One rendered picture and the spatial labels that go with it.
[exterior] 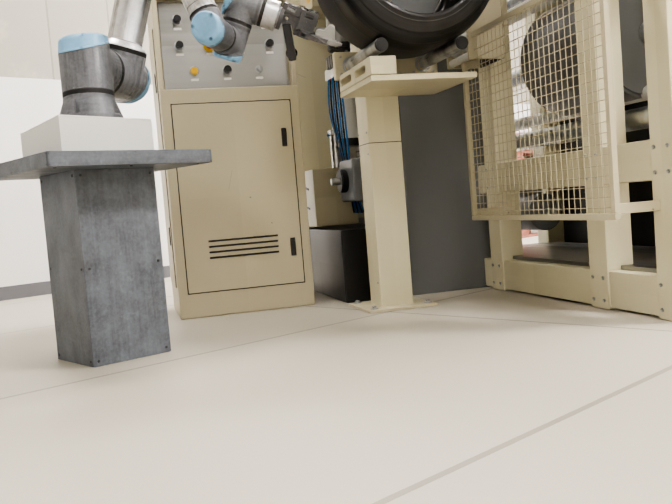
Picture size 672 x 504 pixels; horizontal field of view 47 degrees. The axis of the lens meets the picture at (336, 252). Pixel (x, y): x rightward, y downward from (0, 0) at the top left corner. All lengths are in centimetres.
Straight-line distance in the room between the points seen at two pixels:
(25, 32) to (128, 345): 309
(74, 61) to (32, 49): 269
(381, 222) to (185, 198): 78
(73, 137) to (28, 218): 269
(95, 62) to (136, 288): 67
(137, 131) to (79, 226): 33
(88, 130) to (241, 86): 105
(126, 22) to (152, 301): 88
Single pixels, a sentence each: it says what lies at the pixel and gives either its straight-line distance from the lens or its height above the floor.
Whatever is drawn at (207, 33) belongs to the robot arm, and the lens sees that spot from 228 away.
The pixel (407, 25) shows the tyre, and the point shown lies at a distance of 252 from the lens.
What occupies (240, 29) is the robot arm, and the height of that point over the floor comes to 95.
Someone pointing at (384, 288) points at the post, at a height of 8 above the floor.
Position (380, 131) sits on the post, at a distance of 286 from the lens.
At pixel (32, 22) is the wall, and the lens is 513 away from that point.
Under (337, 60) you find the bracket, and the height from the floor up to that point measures 92.
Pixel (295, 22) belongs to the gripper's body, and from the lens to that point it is 246.
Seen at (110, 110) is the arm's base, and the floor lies 73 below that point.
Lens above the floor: 41
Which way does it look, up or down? 4 degrees down
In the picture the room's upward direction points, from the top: 5 degrees counter-clockwise
